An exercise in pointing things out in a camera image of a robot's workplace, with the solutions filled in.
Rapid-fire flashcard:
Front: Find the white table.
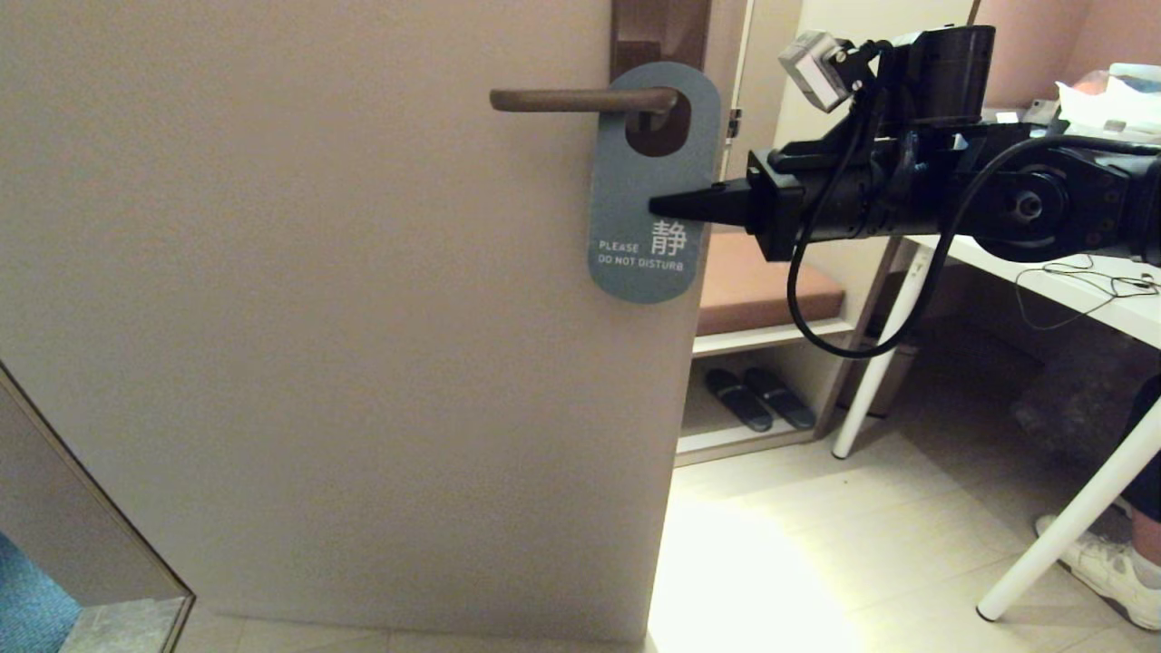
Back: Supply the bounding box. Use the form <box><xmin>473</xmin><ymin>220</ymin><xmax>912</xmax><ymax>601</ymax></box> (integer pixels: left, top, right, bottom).
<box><xmin>832</xmin><ymin>109</ymin><xmax>1161</xmax><ymax>623</ymax></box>

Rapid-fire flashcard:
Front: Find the thin black wire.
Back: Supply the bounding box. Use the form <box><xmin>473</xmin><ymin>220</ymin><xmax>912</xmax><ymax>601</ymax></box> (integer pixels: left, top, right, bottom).
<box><xmin>1014</xmin><ymin>257</ymin><xmax>1161</xmax><ymax>332</ymax></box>

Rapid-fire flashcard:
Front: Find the beige open shoe cabinet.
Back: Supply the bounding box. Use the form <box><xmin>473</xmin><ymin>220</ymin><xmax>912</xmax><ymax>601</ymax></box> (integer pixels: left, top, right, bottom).
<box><xmin>676</xmin><ymin>0</ymin><xmax>976</xmax><ymax>468</ymax></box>

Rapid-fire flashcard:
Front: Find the brown bench cushion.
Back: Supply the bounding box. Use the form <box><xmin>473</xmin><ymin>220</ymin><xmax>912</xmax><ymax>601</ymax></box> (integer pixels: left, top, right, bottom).
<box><xmin>698</xmin><ymin>231</ymin><xmax>846</xmax><ymax>336</ymax></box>

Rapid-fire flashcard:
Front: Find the person in black trousers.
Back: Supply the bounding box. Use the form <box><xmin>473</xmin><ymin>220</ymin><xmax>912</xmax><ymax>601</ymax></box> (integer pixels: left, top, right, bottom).
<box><xmin>1120</xmin><ymin>372</ymin><xmax>1161</xmax><ymax>590</ymax></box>

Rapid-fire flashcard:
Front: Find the white sneaker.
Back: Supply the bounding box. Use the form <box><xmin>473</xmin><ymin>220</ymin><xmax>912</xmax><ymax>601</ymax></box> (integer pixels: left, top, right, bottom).
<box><xmin>1036</xmin><ymin>514</ymin><xmax>1161</xmax><ymax>631</ymax></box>

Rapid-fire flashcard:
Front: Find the beige room door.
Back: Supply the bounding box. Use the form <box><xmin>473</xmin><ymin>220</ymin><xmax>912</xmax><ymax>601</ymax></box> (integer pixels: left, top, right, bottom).
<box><xmin>0</xmin><ymin>0</ymin><xmax>754</xmax><ymax>647</ymax></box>

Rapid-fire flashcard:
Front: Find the brown door handle plate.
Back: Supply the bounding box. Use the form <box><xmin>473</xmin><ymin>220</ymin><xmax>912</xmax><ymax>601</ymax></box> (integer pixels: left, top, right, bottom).
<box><xmin>610</xmin><ymin>0</ymin><xmax>711</xmax><ymax>158</ymax></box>

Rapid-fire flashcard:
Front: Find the black camera cable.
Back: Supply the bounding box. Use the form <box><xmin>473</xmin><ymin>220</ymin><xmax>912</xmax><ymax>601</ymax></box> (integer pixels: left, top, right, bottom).
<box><xmin>786</xmin><ymin>91</ymin><xmax>1161</xmax><ymax>360</ymax></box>

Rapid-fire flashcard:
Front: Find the brown door handle lever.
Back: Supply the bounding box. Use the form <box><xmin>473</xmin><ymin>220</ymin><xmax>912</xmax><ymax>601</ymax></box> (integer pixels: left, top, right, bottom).
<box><xmin>490</xmin><ymin>87</ymin><xmax>679</xmax><ymax>116</ymax></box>

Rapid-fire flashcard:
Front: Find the brown waste bin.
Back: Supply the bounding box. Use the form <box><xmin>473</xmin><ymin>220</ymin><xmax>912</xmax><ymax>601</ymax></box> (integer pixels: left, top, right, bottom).
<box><xmin>844</xmin><ymin>313</ymin><xmax>917</xmax><ymax>418</ymax></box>

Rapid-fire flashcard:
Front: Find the grey plastic bag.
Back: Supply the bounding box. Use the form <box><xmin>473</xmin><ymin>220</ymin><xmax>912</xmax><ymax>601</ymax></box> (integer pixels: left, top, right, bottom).
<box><xmin>1011</xmin><ymin>336</ymin><xmax>1135</xmax><ymax>454</ymax></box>

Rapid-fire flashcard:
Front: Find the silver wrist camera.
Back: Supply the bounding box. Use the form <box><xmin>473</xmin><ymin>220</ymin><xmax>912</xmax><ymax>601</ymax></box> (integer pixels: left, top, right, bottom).
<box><xmin>778</xmin><ymin>30</ymin><xmax>858</xmax><ymax>114</ymax></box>

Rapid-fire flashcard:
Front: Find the dark grey slipper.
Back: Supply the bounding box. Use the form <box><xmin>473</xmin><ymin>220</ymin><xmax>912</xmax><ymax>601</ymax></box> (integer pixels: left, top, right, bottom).
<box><xmin>744</xmin><ymin>365</ymin><xmax>817</xmax><ymax>431</ymax></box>
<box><xmin>706</xmin><ymin>367</ymin><xmax>774</xmax><ymax>433</ymax></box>

